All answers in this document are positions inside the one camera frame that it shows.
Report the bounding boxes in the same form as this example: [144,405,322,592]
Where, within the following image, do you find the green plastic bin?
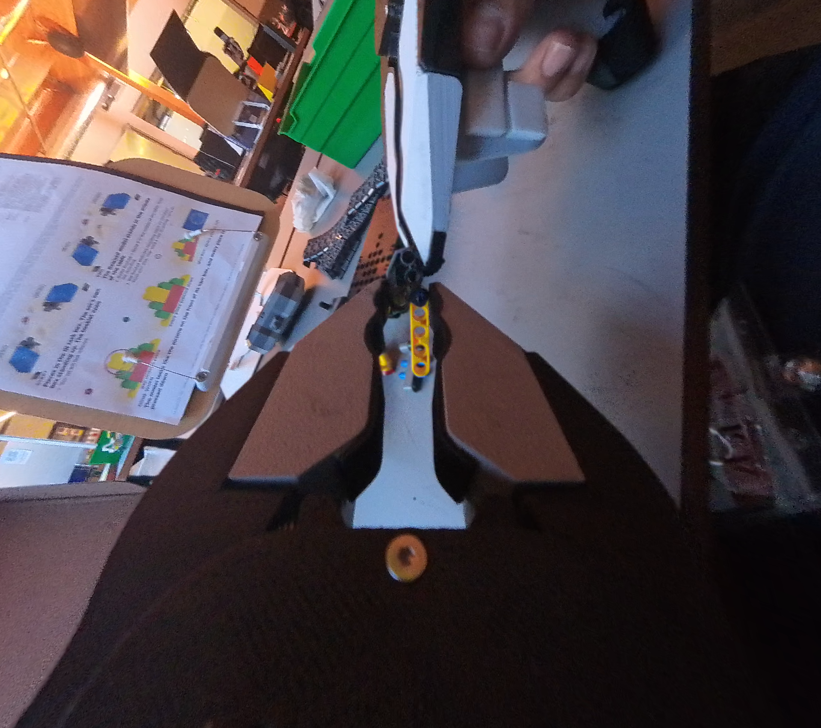
[278,0,384,169]

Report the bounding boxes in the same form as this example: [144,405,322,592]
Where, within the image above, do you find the grey brick motor block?
[245,270,307,355]

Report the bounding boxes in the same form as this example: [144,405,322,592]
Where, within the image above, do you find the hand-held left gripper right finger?
[428,282,586,501]

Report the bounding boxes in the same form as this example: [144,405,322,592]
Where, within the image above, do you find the white stand base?
[221,266,309,402]

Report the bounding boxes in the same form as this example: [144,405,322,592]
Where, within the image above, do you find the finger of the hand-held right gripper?
[383,75,414,254]
[398,0,464,276]

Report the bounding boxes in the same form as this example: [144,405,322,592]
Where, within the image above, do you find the white crumpled tissue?
[290,169,339,234]

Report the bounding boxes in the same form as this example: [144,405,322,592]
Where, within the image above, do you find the small grey yellow brick assembly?
[385,249,434,394]

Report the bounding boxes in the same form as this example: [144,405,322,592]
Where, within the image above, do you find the clear badge holder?
[709,292,821,514]

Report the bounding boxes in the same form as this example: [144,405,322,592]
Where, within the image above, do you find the black perforated battery box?
[349,198,404,300]

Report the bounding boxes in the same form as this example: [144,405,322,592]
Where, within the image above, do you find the grey desk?
[221,0,697,530]

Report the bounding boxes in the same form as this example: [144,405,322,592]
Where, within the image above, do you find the instruction sheet on clipboard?
[0,152,283,440]

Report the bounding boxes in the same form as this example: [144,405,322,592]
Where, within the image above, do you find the printed instruction sheet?
[0,157,265,426]

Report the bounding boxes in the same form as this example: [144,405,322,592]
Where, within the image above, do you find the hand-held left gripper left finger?
[227,285,386,483]

